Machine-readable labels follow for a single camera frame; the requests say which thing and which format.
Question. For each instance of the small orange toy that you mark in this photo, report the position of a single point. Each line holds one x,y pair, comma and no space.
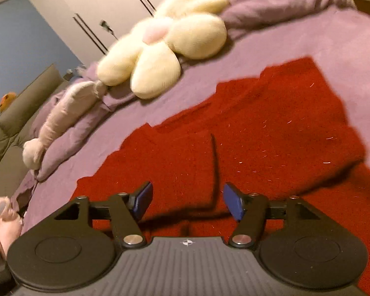
6,101

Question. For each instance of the pink plush paw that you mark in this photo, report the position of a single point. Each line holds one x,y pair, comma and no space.
3,222

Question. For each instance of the white wardrobe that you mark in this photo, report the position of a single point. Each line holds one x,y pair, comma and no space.
117,6

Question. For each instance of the long beige plush toy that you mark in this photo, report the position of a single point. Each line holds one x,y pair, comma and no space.
60,117

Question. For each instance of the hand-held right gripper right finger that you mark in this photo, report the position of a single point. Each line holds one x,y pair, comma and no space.
232,203

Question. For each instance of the purple bed blanket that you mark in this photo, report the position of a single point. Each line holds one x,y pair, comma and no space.
320,37

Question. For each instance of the olive green headboard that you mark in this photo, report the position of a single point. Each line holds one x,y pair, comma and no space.
15,123

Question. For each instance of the cream flower plush pillow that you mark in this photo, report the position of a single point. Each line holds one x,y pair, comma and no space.
169,41

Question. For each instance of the bunched purple duvet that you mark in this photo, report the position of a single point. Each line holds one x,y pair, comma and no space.
274,3

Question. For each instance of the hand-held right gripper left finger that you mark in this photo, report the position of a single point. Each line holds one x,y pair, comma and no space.
143,202

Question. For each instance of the red knitted sweater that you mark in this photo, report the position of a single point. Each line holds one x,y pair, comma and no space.
252,135

